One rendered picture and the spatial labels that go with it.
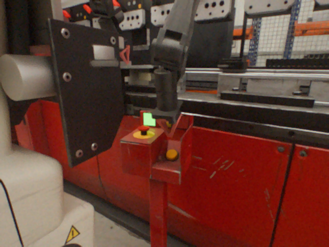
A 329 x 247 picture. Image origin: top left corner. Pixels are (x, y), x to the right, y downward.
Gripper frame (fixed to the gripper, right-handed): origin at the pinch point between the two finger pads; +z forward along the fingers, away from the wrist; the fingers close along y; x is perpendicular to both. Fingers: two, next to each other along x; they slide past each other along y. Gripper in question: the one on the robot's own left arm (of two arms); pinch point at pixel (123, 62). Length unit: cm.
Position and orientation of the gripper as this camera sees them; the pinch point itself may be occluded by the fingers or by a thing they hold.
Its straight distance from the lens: 98.6
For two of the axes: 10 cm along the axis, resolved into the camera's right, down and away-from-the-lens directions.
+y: -8.4, -1.8, 5.1
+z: 2.6, 6.8, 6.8
